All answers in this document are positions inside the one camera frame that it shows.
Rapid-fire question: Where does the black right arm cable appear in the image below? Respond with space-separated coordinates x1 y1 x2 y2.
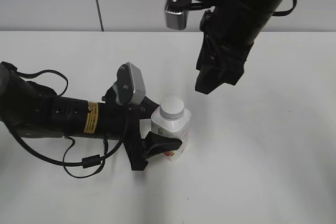
271 0 298 17

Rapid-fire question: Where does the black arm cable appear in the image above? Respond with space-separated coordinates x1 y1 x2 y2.
271 0 298 17
9 69 129 179

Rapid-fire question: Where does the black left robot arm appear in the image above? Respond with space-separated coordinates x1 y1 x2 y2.
1 62 182 171

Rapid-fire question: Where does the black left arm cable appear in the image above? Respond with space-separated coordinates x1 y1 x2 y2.
9 69 129 179

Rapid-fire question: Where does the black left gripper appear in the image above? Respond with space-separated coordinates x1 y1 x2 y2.
102 83 182 171

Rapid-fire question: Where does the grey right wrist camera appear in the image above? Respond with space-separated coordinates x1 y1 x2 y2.
164 0 224 30

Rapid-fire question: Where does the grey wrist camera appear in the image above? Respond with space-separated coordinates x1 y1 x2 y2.
164 0 224 30
116 62 146 105

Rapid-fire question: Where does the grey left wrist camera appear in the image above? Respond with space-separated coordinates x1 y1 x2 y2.
116 62 146 105

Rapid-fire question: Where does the white yili changqing yogurt bottle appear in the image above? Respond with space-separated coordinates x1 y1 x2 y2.
151 106 191 162

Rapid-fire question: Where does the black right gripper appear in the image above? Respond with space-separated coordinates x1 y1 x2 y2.
195 10 254 94

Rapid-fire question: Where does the white plastic bottle cap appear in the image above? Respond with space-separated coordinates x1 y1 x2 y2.
160 96 184 120

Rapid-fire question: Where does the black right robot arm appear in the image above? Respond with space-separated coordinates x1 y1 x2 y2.
195 0 297 94

